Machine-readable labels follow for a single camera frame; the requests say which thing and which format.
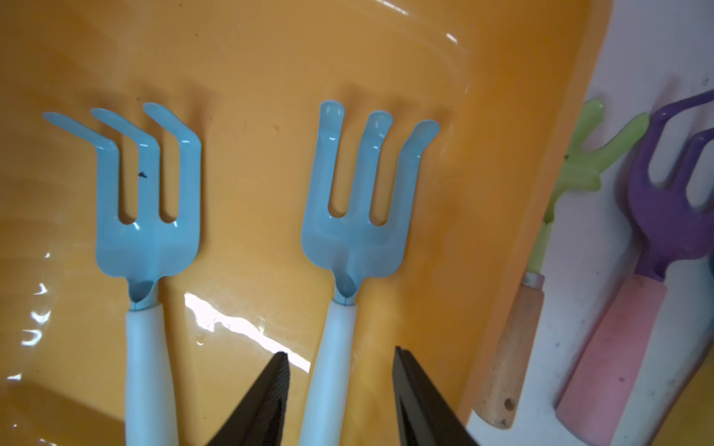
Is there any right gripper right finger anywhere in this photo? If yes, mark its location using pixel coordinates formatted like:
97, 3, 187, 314
392, 347, 478, 446

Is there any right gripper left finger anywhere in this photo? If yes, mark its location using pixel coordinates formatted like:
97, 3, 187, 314
208, 352, 290, 445

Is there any light blue rake pale handle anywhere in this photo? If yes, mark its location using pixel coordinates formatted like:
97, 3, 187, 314
299, 100, 440, 445

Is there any green fork blue handle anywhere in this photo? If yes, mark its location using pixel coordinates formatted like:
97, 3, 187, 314
43, 102, 202, 445

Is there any purple fork pink handle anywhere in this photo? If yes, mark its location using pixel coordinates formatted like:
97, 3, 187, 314
556, 91, 713, 445

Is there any yellow plastic storage tray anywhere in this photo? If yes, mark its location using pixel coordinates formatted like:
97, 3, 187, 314
1, 1, 613, 445

